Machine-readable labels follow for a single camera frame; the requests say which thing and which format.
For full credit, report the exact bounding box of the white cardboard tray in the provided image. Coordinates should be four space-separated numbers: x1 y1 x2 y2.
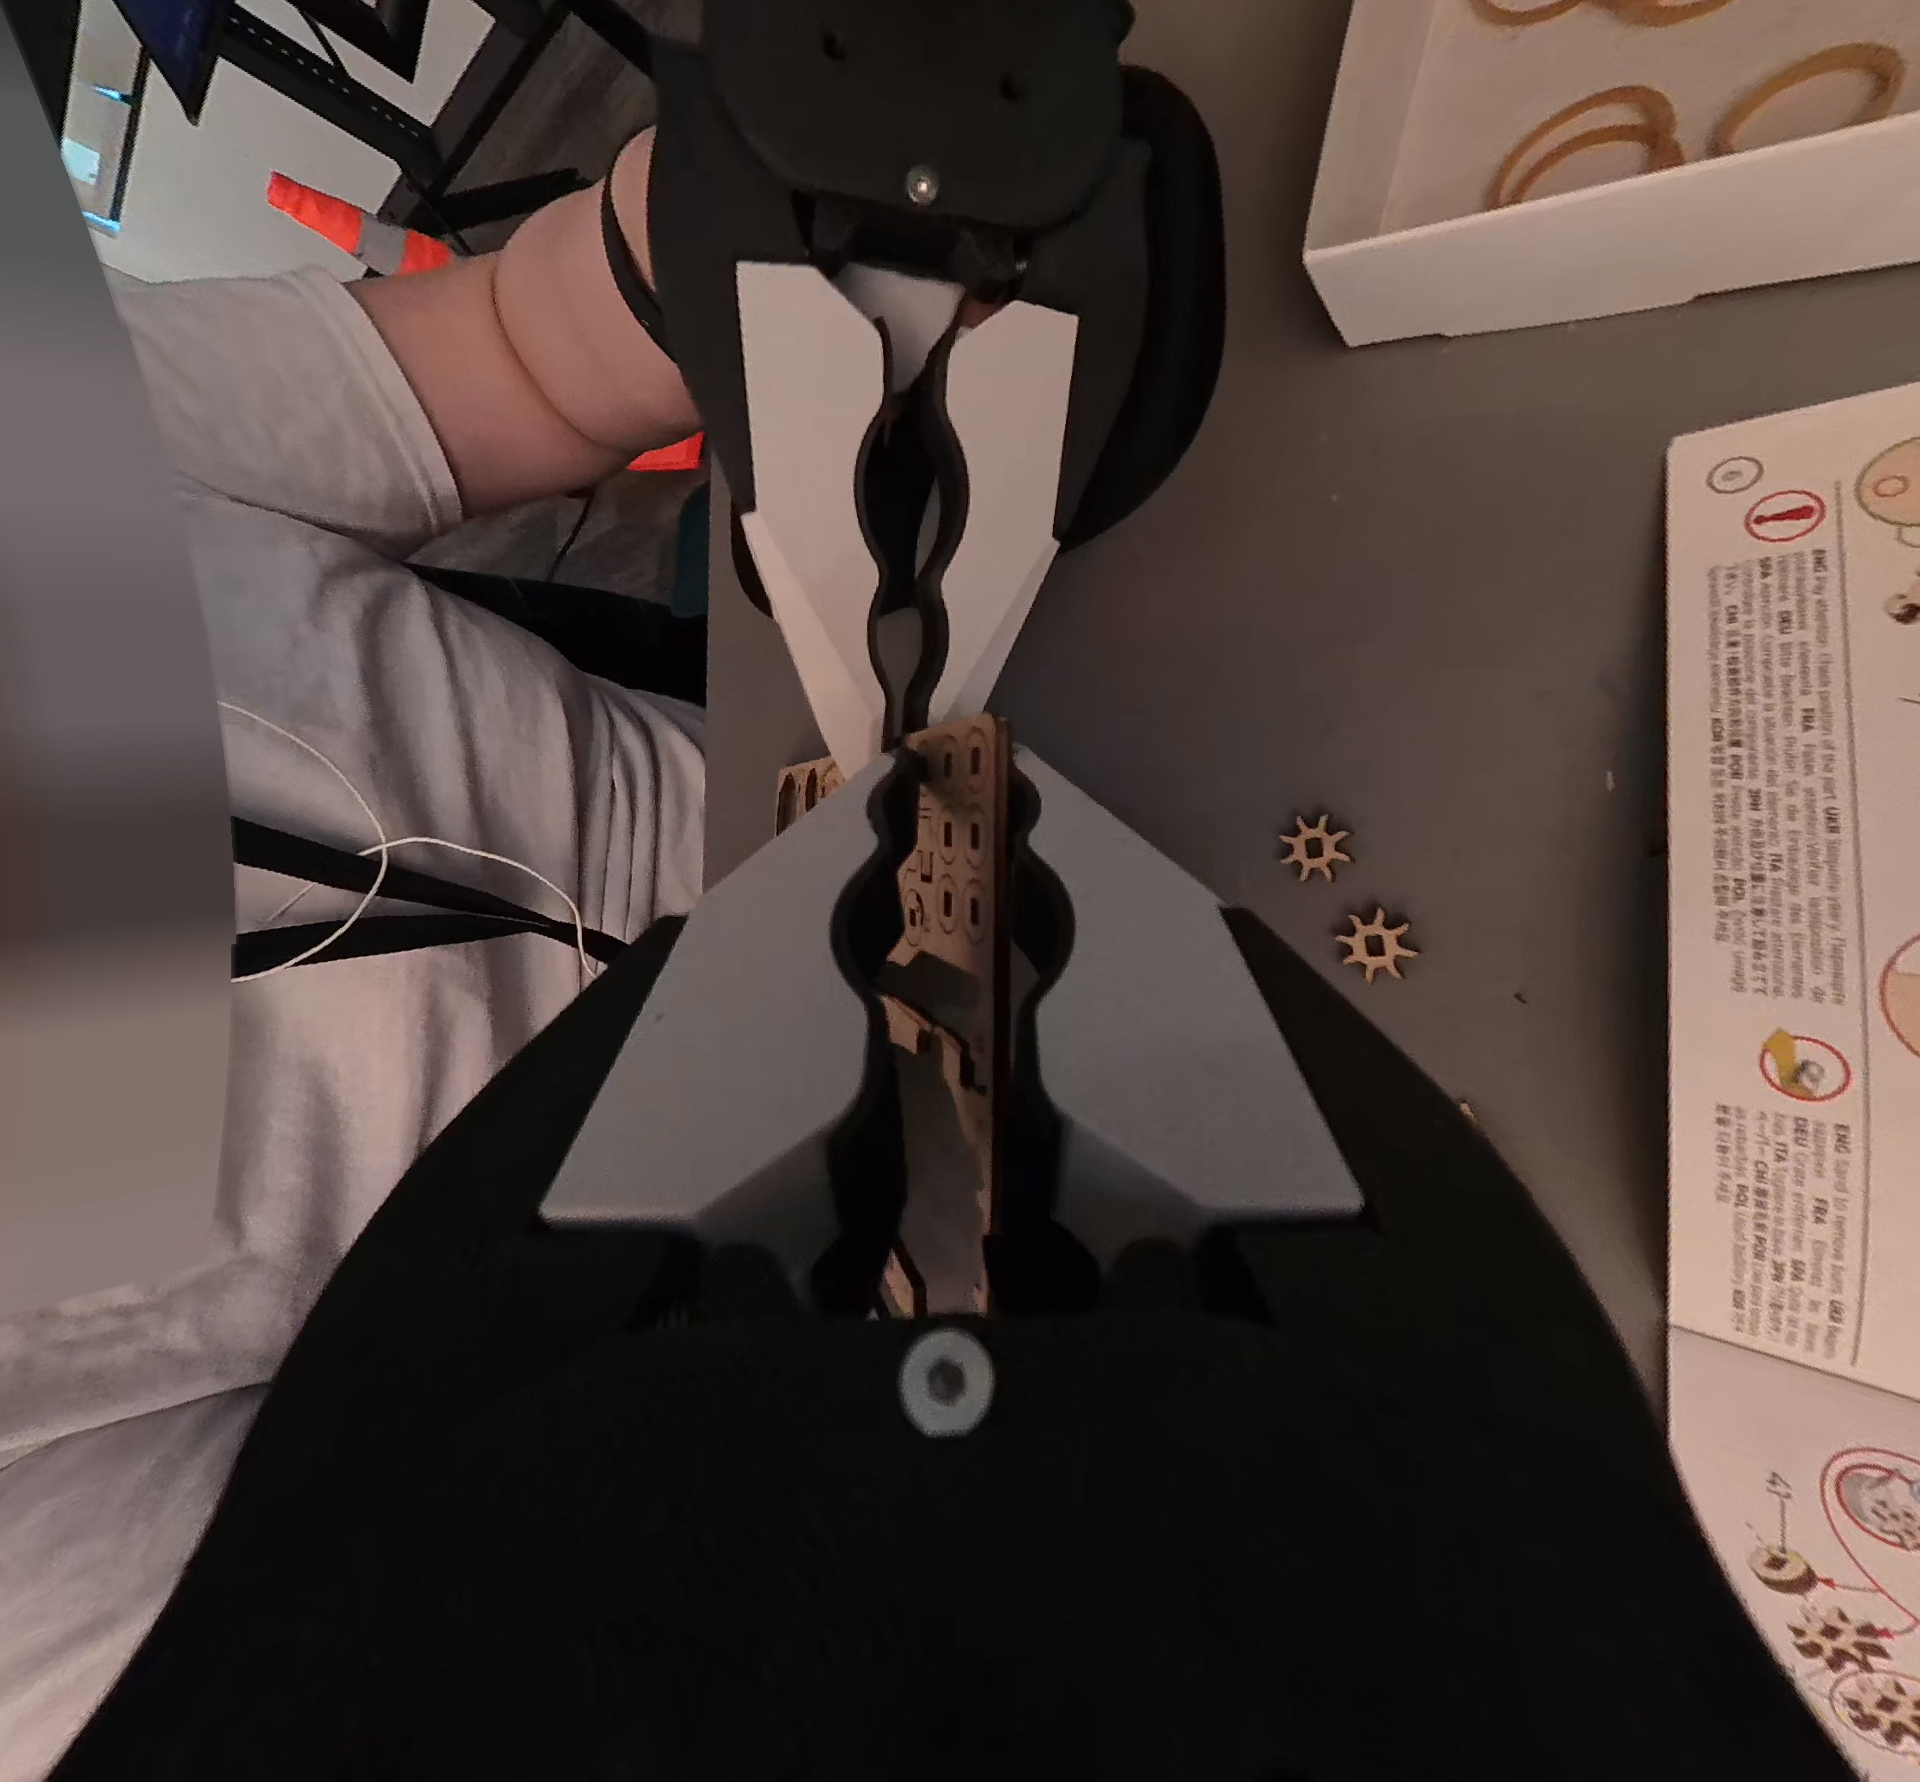
1301 0 1920 347

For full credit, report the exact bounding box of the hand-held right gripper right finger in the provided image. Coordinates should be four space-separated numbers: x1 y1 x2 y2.
995 746 1365 1314

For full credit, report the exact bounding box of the instruction booklet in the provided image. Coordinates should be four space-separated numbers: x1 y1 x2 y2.
1666 380 1920 1782

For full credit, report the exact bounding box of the white cord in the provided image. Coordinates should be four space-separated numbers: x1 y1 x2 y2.
221 698 603 987

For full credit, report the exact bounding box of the pile of rubber bands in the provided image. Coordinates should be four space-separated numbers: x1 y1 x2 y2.
1456 0 1915 212

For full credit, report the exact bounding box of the black quilted cushion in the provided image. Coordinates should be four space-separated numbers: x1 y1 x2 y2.
1050 65 1235 552

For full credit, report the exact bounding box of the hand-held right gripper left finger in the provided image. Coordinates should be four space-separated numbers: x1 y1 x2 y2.
536 746 924 1314

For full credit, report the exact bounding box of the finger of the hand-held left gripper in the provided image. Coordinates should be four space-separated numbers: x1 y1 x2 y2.
904 305 1080 741
732 259 905 766

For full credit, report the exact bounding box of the wooden parts sheet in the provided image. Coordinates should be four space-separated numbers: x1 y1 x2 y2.
868 712 1015 1319

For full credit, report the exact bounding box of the black strap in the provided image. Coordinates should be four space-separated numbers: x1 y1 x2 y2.
231 821 632 976

